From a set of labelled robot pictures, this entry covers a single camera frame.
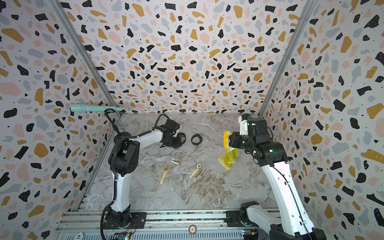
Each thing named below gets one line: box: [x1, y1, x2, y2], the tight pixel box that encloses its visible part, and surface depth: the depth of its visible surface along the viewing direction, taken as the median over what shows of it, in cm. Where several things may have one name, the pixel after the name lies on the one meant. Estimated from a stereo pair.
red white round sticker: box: [188, 224, 197, 235], surface depth 73 cm
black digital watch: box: [191, 133, 203, 146], surface depth 107 cm
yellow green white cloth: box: [218, 130, 239, 170], surface depth 83 cm
